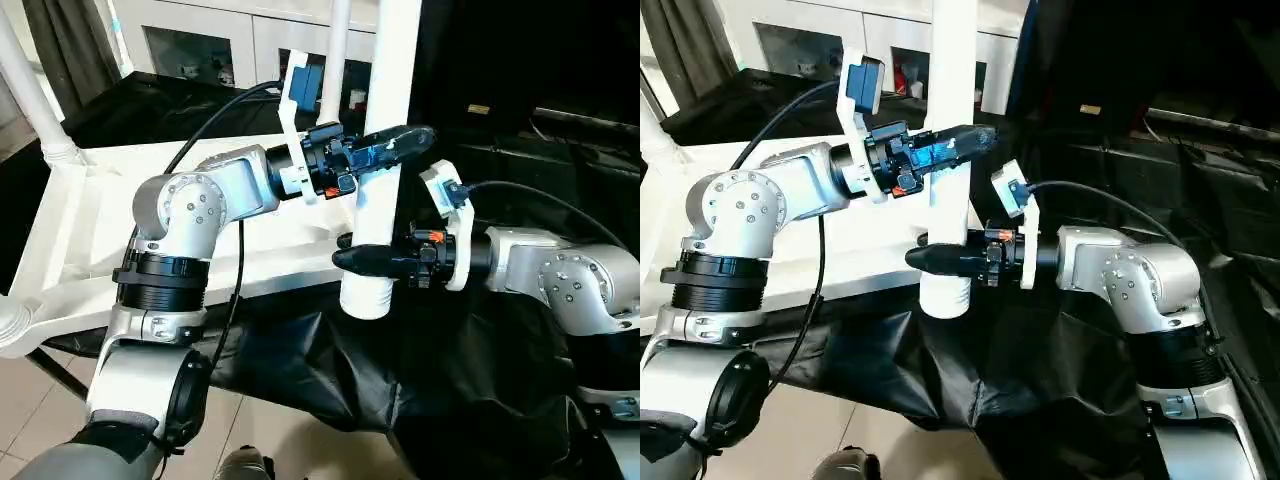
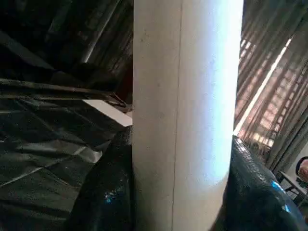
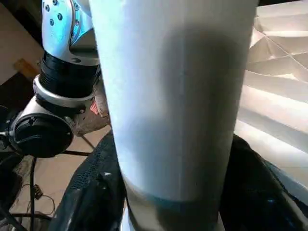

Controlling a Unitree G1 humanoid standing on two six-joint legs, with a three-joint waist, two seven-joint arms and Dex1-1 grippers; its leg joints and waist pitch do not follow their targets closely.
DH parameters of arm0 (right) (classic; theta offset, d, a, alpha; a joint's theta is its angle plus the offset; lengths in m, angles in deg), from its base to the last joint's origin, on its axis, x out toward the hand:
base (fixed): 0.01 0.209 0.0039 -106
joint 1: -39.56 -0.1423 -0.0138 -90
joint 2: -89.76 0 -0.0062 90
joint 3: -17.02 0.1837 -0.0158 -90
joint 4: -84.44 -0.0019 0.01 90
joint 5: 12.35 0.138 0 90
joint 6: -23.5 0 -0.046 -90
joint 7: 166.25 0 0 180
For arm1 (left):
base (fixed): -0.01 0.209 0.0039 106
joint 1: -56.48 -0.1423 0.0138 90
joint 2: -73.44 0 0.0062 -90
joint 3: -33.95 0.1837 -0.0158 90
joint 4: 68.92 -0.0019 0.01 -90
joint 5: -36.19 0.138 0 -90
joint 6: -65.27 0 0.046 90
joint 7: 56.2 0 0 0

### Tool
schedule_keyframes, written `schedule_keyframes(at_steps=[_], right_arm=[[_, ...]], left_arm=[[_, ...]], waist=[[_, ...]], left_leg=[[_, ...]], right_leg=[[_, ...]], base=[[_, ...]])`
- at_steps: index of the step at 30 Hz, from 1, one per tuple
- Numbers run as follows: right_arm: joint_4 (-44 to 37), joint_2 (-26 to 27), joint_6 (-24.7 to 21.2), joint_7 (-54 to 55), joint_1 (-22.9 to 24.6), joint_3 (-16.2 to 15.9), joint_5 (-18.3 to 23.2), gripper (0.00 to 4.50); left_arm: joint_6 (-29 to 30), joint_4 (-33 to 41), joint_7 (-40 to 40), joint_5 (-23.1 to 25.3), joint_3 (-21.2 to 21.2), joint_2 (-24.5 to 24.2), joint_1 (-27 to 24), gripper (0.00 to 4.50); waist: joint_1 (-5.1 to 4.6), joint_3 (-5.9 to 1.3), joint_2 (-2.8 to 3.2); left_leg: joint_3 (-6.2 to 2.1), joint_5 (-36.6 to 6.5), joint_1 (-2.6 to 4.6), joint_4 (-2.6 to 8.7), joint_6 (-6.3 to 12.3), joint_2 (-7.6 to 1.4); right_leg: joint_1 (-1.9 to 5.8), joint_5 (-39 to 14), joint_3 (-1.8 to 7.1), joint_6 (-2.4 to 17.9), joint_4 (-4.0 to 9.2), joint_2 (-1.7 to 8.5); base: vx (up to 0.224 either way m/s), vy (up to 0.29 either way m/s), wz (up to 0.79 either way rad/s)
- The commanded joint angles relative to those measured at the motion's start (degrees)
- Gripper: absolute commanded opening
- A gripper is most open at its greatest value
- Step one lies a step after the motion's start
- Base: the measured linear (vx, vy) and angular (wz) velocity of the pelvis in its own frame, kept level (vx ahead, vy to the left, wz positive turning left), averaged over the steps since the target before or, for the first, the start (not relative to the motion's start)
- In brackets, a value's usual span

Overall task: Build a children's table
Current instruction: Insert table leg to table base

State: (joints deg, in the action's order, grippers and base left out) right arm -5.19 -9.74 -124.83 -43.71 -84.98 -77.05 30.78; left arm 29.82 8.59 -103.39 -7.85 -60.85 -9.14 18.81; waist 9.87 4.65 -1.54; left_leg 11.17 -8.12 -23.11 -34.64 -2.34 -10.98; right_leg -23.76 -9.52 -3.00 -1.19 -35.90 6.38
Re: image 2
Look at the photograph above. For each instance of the dark wooden shelf unit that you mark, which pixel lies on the dark wooden shelf unit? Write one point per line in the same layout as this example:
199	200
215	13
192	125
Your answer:
110	43

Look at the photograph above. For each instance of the white board corner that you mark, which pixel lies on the white board corner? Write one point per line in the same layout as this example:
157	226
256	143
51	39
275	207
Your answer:
113	114

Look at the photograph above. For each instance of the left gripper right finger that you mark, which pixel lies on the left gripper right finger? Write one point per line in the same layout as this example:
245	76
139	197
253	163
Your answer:
260	197

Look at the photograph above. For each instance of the grey metal rail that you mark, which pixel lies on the grey metal rail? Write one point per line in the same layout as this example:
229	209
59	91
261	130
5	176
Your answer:
48	87

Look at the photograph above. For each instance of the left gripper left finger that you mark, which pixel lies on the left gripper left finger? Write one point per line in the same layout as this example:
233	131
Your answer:
106	192

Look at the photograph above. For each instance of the black mat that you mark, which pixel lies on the black mat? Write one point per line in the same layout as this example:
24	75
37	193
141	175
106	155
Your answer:
38	159

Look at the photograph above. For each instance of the white plastic table leg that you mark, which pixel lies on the white plastic table leg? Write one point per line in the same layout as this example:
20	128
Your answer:
187	96

